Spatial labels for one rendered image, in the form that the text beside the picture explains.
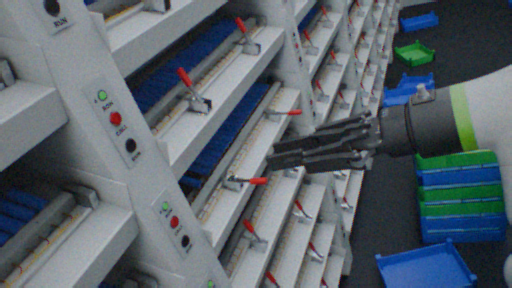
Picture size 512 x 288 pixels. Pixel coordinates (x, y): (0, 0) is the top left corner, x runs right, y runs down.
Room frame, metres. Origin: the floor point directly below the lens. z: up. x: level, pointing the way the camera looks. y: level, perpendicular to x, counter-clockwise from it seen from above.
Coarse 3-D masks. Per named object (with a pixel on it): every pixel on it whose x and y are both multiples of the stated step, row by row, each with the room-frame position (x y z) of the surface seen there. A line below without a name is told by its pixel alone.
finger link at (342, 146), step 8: (352, 136) 0.47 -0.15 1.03; (360, 136) 0.46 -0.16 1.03; (328, 144) 0.49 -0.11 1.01; (336, 144) 0.48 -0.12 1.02; (344, 144) 0.47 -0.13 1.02; (304, 152) 0.50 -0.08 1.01; (312, 152) 0.49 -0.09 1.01; (320, 152) 0.48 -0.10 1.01; (328, 152) 0.48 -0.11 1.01; (336, 152) 0.47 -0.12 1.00; (344, 152) 0.47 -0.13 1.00
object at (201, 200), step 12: (276, 84) 1.01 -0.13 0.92; (264, 108) 0.90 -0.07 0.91; (252, 120) 0.85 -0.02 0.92; (240, 144) 0.76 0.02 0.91; (228, 156) 0.72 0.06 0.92; (216, 168) 0.69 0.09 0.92; (228, 168) 0.70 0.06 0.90; (216, 180) 0.65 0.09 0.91; (204, 192) 0.62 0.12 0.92; (192, 204) 0.59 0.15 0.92; (204, 204) 0.60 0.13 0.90
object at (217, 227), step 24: (264, 72) 1.07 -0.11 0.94; (288, 72) 1.03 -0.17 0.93; (288, 96) 0.99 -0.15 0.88; (288, 120) 0.92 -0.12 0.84; (264, 144) 0.78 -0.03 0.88; (240, 168) 0.71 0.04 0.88; (264, 168) 0.75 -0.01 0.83; (192, 192) 0.65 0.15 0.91; (240, 192) 0.64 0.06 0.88; (216, 216) 0.58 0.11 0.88; (216, 240) 0.52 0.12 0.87
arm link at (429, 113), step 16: (416, 96) 0.44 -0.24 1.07; (432, 96) 0.41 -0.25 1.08; (448, 96) 0.40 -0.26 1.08; (416, 112) 0.41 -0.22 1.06; (432, 112) 0.40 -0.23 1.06; (448, 112) 0.38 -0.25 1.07; (416, 128) 0.40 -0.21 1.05; (432, 128) 0.39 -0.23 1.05; (448, 128) 0.38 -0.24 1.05; (416, 144) 0.39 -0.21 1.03; (432, 144) 0.38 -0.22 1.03; (448, 144) 0.37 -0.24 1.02
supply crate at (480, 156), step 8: (472, 152) 0.96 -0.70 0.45; (480, 152) 0.95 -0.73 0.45; (488, 152) 0.94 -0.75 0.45; (416, 160) 1.04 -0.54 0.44; (424, 160) 1.02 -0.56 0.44; (432, 160) 1.01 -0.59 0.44; (440, 160) 1.00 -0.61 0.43; (448, 160) 0.99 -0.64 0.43; (456, 160) 0.98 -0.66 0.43; (464, 160) 0.97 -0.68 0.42; (472, 160) 0.96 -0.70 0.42; (480, 160) 0.95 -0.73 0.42; (488, 160) 0.94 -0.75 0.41; (496, 160) 0.93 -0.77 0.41; (416, 168) 1.04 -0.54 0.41; (424, 168) 1.03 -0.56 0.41
